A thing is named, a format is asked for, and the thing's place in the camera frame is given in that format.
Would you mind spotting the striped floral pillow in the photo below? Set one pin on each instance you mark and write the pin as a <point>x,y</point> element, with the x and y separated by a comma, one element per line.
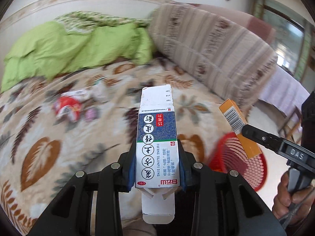
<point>231,61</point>

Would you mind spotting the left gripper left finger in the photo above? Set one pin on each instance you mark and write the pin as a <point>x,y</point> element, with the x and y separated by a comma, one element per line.
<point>127,160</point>

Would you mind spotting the red plastic basket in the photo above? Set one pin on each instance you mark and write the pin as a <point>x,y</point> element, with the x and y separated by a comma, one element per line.
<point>230,155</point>

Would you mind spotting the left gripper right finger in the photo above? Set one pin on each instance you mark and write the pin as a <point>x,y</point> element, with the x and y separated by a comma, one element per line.
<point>186,162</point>

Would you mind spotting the orange medicine box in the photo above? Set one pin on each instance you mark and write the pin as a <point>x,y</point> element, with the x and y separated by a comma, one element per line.
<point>236,120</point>

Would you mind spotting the leaf pattern blanket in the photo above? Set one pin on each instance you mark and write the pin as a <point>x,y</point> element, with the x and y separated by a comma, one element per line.
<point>39,153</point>

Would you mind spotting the green patterned sheet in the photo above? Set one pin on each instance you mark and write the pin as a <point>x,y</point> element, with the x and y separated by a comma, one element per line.
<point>85,21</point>

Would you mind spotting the person's right hand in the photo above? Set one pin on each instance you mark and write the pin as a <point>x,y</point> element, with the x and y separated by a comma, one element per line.
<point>284,199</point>

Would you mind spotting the red foot patch package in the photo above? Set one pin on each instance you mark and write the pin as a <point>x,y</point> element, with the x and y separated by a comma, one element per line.
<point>69,104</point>

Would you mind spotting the white blue medicine box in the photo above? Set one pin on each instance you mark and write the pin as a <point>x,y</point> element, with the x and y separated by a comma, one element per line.
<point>157,170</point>

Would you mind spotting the green quilt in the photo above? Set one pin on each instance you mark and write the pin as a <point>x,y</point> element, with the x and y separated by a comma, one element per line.
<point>49,50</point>

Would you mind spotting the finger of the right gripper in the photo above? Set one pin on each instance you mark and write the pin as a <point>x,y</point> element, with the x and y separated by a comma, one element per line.
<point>263,138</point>

